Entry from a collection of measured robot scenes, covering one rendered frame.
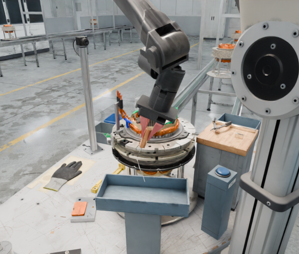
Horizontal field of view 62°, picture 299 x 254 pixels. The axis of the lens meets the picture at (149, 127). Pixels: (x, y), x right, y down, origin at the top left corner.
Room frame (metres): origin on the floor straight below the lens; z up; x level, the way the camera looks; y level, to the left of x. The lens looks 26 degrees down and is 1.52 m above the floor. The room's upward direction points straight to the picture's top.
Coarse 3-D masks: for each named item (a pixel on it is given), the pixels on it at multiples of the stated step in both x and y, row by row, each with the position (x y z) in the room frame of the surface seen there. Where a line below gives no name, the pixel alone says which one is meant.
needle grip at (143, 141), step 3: (147, 129) 0.58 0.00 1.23; (150, 129) 0.58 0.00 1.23; (144, 132) 0.58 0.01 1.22; (147, 132) 0.57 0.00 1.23; (150, 132) 0.58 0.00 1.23; (144, 135) 0.58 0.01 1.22; (147, 135) 0.57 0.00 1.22; (144, 138) 0.58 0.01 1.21; (147, 138) 0.58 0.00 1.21; (141, 141) 0.58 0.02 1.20; (144, 141) 0.58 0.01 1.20; (141, 144) 0.58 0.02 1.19; (144, 144) 0.58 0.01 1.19; (141, 147) 0.58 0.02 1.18; (144, 147) 0.58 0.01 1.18
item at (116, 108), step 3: (114, 105) 0.83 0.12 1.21; (117, 105) 0.83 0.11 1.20; (114, 108) 0.83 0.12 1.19; (117, 108) 0.83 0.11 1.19; (117, 111) 0.83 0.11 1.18; (117, 114) 0.83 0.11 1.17; (117, 117) 0.83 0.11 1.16; (117, 120) 0.83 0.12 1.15; (117, 123) 0.83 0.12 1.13; (117, 126) 0.83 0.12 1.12; (117, 129) 0.83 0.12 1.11; (120, 129) 0.84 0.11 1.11; (117, 132) 0.82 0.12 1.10; (120, 132) 0.82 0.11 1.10
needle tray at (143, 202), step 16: (112, 176) 0.61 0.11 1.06; (128, 176) 0.61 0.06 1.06; (144, 176) 0.60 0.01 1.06; (112, 192) 0.58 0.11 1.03; (128, 192) 0.58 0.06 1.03; (144, 192) 0.58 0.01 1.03; (160, 192) 0.58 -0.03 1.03; (176, 192) 0.58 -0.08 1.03; (96, 208) 0.51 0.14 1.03; (112, 208) 0.51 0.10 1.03; (128, 208) 0.50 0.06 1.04; (144, 208) 0.50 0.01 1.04; (160, 208) 0.49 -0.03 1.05; (176, 208) 0.49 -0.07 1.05; (128, 224) 0.52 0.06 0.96; (144, 224) 0.51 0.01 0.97; (160, 224) 0.53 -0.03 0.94; (128, 240) 0.52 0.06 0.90; (144, 240) 0.51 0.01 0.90; (160, 240) 0.57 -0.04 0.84
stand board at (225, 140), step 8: (216, 120) 1.01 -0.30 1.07; (208, 128) 0.93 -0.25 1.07; (224, 128) 0.93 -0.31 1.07; (232, 128) 0.93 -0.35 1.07; (200, 136) 0.86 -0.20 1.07; (208, 136) 0.86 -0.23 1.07; (216, 136) 0.86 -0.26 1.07; (224, 136) 0.86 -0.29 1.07; (232, 136) 0.86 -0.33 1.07; (248, 136) 0.86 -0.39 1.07; (256, 136) 0.89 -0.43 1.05; (208, 144) 0.82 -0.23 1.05; (216, 144) 0.81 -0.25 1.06; (224, 144) 0.80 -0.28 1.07; (232, 144) 0.80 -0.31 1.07; (240, 144) 0.80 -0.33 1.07; (248, 144) 0.80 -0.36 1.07; (232, 152) 0.77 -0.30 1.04; (240, 152) 0.76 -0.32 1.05
